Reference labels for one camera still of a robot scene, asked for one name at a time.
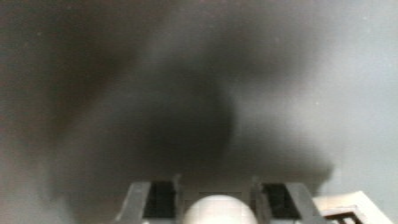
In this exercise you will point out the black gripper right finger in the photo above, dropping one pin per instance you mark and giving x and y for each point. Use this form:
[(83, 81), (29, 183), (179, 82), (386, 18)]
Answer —
[(282, 203)]

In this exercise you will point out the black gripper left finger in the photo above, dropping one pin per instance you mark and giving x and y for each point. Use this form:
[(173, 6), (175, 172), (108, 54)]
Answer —
[(152, 204)]

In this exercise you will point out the white drawer with knob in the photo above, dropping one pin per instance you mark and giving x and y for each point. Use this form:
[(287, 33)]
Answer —
[(223, 91)]

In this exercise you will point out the white drawer cabinet box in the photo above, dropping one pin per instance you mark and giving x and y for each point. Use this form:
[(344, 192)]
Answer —
[(351, 209)]

